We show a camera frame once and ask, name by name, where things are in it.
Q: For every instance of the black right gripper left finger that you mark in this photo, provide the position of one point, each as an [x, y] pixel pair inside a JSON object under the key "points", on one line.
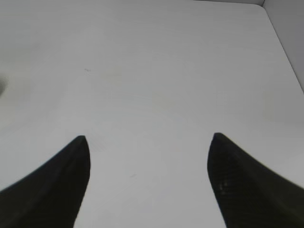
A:
{"points": [[50, 196]]}

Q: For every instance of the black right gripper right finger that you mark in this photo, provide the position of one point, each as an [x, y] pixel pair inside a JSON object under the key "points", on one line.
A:
{"points": [[249, 194]]}

